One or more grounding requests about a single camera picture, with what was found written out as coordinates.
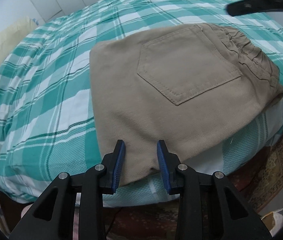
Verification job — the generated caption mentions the khaki beige pants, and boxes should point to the khaki beige pants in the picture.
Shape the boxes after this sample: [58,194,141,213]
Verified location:
[89,23,283,185]

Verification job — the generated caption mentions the person's left hand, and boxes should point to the person's left hand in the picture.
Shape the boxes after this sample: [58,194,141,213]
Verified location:
[21,204,32,218]

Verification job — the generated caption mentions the patterned dark rug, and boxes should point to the patterned dark rug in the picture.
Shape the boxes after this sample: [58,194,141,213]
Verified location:
[107,139,283,239]

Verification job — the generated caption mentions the teal plaid bed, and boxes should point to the teal plaid bed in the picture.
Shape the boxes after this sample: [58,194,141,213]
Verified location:
[0,0,283,204]

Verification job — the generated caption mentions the cream padded headboard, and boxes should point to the cream padded headboard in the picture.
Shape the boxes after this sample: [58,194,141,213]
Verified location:
[0,17,38,66]

